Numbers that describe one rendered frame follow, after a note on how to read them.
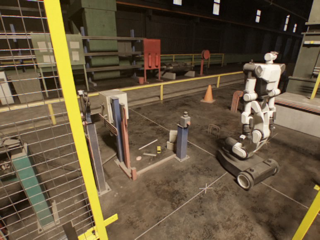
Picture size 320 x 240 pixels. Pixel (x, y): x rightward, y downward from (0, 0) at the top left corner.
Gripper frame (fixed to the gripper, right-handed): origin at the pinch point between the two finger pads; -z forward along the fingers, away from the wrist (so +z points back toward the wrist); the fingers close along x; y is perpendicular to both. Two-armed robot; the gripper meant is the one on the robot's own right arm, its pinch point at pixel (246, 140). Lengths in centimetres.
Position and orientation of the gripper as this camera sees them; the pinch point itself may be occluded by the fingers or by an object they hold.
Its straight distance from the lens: 208.9
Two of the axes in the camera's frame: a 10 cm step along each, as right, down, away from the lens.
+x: 4.5, 1.7, -8.8
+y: 8.9, -1.8, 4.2
